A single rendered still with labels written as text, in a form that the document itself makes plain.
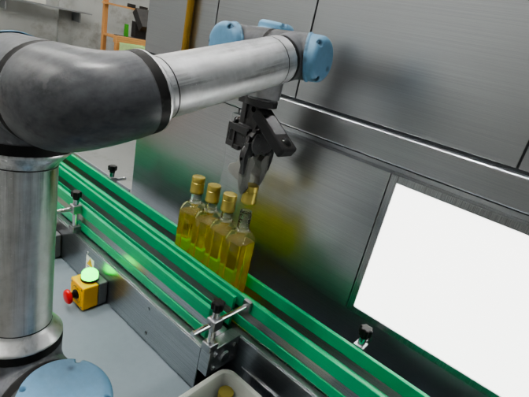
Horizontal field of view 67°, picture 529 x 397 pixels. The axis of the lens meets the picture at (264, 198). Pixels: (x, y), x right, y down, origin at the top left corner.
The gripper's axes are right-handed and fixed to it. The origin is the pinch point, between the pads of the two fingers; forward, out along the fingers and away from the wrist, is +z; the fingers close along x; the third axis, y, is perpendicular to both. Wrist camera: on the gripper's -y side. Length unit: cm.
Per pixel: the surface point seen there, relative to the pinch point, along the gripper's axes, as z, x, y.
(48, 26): 50, -395, 1048
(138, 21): -7, -515, 850
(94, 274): 35, 19, 31
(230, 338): 31.4, 9.1, -10.4
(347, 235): 4.9, -12.0, -20.8
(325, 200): -0.5, -12.0, -13.0
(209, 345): 29.4, 16.0, -10.8
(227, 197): 4.1, 1.7, 5.1
